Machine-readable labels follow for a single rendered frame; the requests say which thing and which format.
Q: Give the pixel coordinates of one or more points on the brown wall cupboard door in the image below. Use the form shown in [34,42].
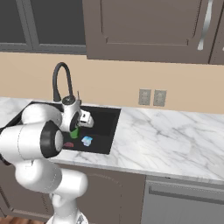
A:
[219,43]
[145,26]

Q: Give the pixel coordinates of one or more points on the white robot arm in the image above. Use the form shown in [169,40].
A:
[27,140]

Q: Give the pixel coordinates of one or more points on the green cup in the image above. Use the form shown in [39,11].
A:
[74,133]

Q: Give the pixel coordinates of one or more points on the grey wall socket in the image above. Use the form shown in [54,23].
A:
[159,98]
[144,97]

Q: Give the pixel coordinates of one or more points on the grey dishwasher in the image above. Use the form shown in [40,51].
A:
[180,207]

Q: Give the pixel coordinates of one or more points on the red small object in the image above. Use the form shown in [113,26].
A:
[69,144]

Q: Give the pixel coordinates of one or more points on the brown base cupboard door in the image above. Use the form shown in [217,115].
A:
[116,198]
[8,192]

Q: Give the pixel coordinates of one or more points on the black curved tap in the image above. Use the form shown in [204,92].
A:
[68,77]

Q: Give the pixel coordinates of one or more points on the black sink basin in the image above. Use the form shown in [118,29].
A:
[103,128]

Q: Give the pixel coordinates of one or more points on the thin grey tap lever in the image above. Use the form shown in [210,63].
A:
[78,95]

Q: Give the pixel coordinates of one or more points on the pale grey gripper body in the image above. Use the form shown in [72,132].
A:
[88,122]

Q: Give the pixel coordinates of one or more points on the light blue small container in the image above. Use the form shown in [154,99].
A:
[87,141]

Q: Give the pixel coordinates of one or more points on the dark glass cupboard door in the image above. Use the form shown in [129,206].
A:
[58,23]
[10,23]

